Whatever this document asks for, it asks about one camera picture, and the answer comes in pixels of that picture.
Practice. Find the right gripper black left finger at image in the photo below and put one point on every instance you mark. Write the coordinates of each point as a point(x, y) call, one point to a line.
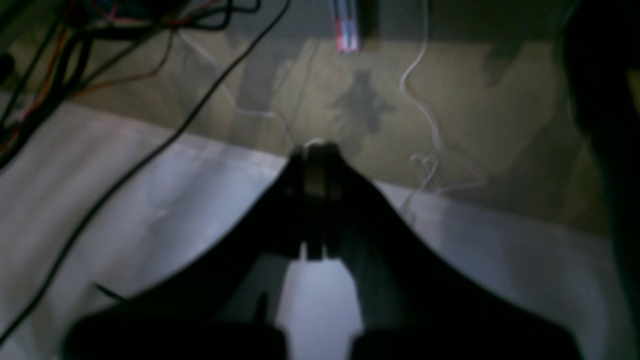
point(175, 319)

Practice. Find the right gripper right finger at image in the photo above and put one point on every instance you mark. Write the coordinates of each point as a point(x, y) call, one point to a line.
point(413, 304)

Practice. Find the red white striped object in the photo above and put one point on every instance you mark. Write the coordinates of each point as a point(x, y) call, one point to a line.
point(347, 31)

